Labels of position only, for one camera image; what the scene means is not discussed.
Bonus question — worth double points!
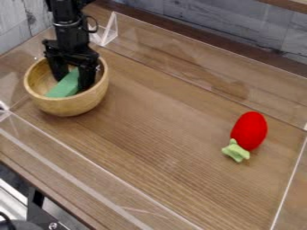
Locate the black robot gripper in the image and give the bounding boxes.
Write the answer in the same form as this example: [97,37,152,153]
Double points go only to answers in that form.
[41,21,98,92]

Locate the green rectangular block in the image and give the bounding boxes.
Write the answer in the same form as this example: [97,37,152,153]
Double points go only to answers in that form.
[45,68,78,98]

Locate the brown wooden bowl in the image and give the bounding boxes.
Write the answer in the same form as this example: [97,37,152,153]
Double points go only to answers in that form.
[22,58,109,117]

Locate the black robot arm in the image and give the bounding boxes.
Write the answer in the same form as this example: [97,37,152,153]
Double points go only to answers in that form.
[41,0,100,91]

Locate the red plush strawberry toy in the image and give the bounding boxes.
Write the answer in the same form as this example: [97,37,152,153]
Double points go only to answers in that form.
[221,111,268,163]

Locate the clear acrylic corner bracket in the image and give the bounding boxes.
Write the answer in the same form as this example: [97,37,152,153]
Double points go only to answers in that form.
[89,13,117,47]

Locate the clear acrylic enclosure walls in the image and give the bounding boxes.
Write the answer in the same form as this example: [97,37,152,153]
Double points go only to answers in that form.
[0,16,307,230]

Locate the black table frame leg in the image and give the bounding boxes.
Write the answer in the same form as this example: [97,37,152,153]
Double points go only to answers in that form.
[24,187,81,230]

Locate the black cable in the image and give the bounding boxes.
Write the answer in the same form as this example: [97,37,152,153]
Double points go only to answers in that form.
[0,210,17,230]

